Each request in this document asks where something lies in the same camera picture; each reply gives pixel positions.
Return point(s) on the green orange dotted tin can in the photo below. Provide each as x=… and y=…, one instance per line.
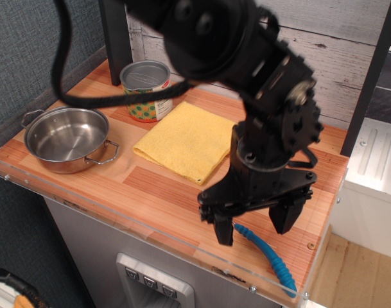
x=145, y=77

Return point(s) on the grey toy fridge dispenser panel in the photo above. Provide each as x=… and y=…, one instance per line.
x=146, y=286

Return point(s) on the stainless steel pot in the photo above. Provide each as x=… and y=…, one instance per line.
x=68, y=140

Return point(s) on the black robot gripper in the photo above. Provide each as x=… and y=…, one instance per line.
x=284, y=191

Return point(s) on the black orange object bottom left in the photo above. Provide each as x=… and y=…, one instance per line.
x=15, y=292

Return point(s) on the dark vertical post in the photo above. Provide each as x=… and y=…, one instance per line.
x=371, y=79
x=117, y=37

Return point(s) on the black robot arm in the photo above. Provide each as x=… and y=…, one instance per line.
x=235, y=43

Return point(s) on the dark left vertical post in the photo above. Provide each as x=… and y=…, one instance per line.
x=117, y=37

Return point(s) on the blue handled metal fork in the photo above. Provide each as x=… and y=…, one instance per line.
x=277, y=264

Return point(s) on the clear acrylic table edge guard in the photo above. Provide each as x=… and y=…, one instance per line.
x=145, y=200

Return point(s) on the yellow folded cloth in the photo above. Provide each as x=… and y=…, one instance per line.
x=189, y=141

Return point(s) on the dark right vertical post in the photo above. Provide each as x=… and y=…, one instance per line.
x=371, y=79

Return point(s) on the white toy sink drainboard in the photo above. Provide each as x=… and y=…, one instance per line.
x=362, y=211

